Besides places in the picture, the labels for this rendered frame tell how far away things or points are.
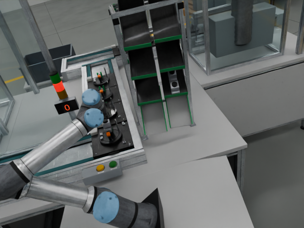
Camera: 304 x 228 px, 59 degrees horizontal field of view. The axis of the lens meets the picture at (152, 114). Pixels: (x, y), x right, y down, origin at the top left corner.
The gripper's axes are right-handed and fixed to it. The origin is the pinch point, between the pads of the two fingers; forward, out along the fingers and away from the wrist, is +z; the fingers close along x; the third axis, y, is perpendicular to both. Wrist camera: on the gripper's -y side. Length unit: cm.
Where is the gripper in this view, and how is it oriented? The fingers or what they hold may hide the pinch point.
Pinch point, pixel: (102, 111)
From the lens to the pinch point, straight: 154.1
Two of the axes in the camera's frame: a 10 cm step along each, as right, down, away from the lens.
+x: 9.6, -2.8, 0.8
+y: 2.9, 9.3, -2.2
